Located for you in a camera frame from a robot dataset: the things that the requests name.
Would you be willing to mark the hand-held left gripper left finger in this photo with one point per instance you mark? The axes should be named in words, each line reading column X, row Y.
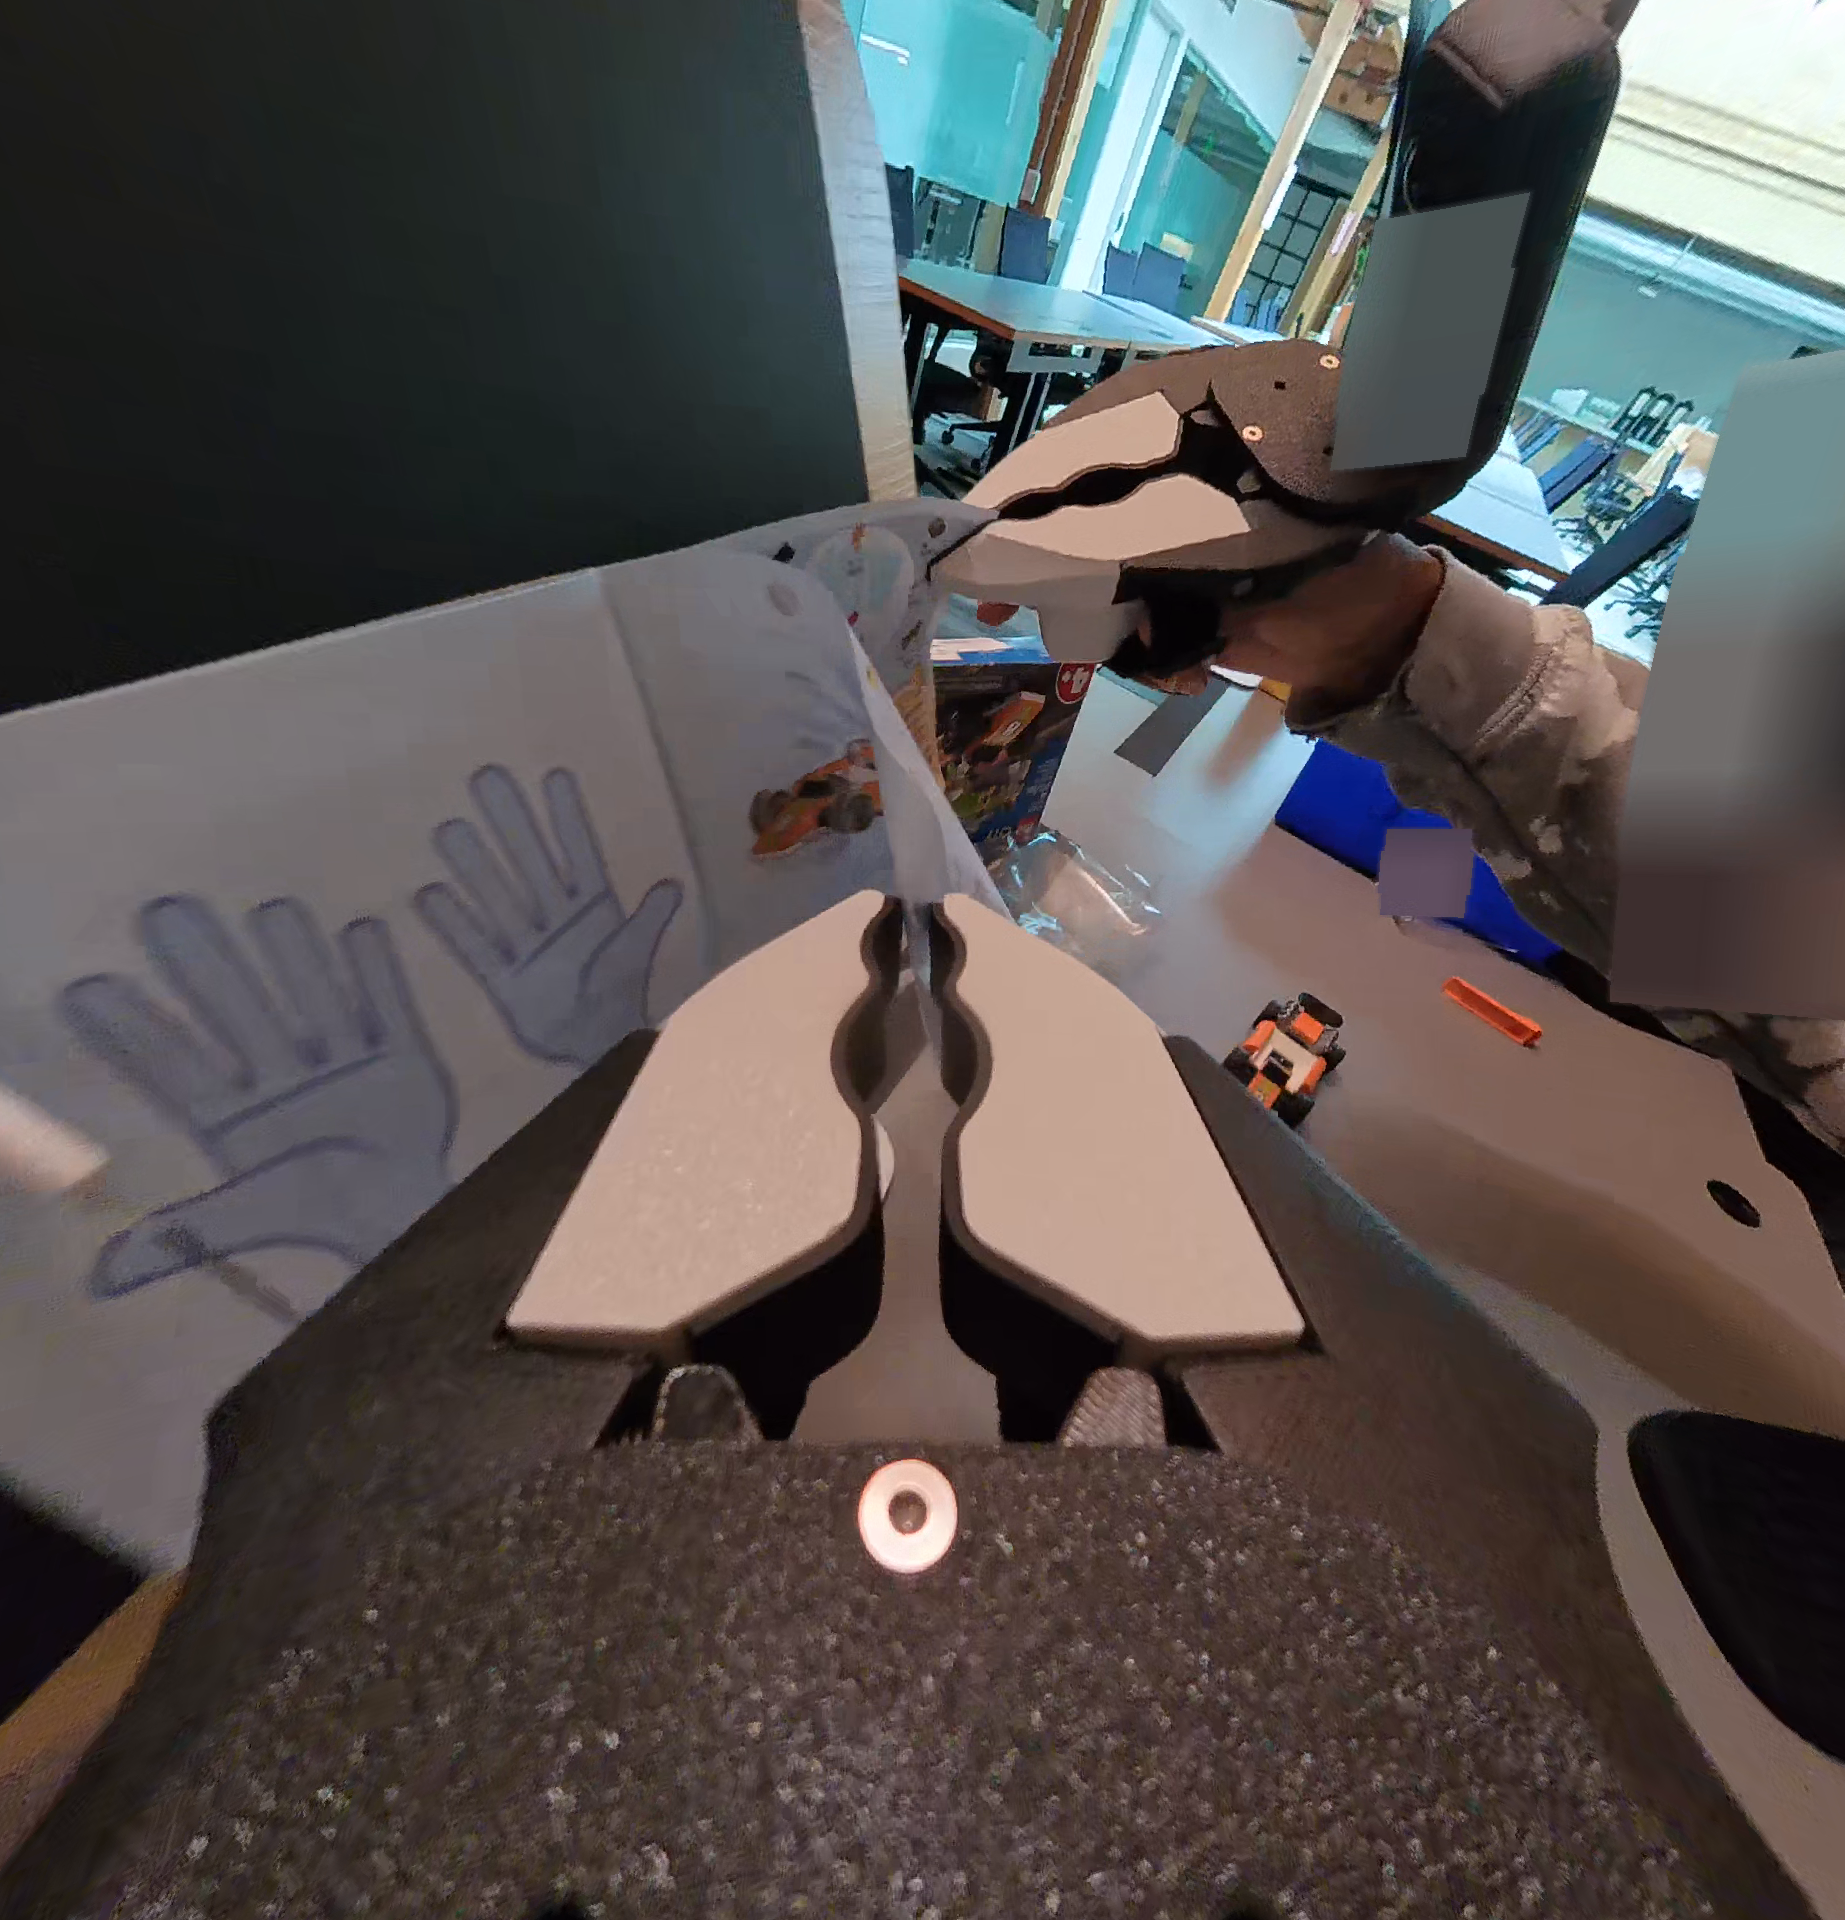
column 696, row 1185

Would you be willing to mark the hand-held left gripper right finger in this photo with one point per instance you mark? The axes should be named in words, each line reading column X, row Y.
column 1131, row 1185

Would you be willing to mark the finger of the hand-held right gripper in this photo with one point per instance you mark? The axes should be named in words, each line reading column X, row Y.
column 1162, row 534
column 1087, row 450

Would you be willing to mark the orange lego race car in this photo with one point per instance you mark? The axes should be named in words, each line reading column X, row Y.
column 1282, row 1050

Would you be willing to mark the lego instruction booklet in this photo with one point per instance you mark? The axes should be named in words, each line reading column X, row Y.
column 322, row 780

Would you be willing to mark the person's right forearm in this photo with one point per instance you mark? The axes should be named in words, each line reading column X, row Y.
column 1521, row 720

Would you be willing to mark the blue lego set box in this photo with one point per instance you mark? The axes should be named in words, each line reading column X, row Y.
column 1011, row 750

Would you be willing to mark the small orange lego piece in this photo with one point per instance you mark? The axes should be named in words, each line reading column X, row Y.
column 1492, row 1012

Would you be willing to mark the person's right hand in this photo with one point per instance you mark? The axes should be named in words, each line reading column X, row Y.
column 1341, row 615

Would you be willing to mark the long wooden office desk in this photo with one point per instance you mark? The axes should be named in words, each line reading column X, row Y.
column 1042, row 309

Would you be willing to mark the clear plastic bag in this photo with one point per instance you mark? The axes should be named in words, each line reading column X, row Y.
column 1077, row 886

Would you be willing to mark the blue plastic bin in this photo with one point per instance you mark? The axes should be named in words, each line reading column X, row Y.
column 1341, row 804

